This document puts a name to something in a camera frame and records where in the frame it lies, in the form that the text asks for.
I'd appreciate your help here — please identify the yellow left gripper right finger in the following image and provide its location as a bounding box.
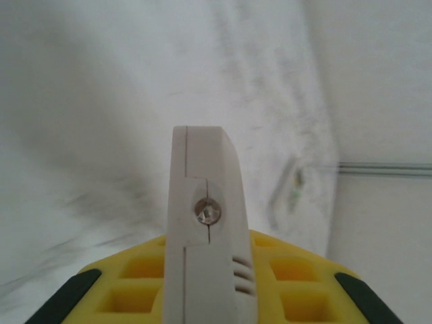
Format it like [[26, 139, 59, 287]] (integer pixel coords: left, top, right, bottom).
[[248, 229, 406, 324]]

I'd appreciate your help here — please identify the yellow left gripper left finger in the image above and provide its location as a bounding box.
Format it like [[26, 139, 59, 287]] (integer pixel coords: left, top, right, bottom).
[[28, 234, 168, 324]]

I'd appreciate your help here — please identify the white air conditioner remote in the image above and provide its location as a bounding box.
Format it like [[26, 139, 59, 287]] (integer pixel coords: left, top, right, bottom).
[[164, 125, 263, 324]]

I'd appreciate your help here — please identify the aluminium frame post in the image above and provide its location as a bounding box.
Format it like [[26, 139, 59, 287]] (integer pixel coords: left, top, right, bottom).
[[337, 161, 432, 177]]

